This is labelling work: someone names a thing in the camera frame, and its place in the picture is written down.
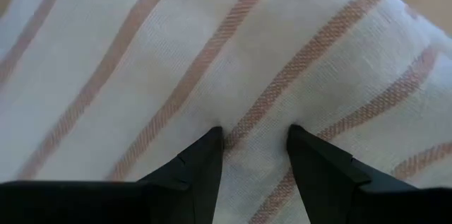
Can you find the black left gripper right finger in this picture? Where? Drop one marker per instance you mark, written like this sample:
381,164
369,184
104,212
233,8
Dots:
318,174

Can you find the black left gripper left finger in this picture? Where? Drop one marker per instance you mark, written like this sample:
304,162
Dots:
205,174

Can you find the white pink-striped towel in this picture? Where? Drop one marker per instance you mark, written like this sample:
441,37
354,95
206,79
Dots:
226,58

